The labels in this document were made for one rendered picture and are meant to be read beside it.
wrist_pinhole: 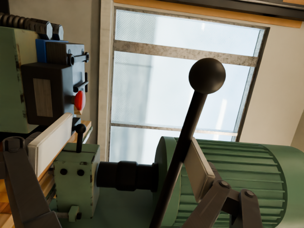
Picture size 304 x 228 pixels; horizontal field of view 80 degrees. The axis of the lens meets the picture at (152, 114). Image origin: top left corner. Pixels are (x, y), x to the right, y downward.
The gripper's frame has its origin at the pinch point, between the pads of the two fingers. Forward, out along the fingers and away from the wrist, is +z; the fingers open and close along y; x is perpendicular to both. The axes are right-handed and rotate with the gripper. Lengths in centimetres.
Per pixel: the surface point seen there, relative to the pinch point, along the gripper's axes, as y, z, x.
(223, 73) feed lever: 6.9, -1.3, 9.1
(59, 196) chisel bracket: -10.5, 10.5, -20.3
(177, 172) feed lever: 6.0, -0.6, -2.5
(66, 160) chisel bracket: -10.0, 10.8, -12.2
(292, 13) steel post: 107, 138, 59
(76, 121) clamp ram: -10.1, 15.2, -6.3
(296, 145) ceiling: 165, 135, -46
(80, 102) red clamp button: -7.7, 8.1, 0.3
